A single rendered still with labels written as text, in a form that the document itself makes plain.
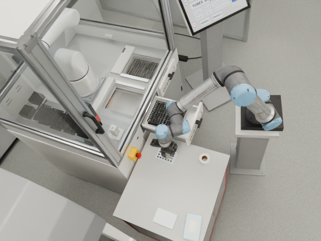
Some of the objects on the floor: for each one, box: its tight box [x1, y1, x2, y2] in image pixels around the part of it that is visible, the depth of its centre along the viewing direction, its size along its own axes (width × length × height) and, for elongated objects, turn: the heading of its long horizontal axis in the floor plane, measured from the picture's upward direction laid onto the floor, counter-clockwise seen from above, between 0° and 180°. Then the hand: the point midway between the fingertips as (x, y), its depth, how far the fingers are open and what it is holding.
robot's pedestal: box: [230, 105, 279, 176], centre depth 236 cm, size 30×30×76 cm
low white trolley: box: [113, 132, 230, 241], centre depth 222 cm, size 58×62×76 cm
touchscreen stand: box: [185, 22, 232, 112], centre depth 271 cm, size 50×45×102 cm
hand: (166, 154), depth 191 cm, fingers open, 3 cm apart
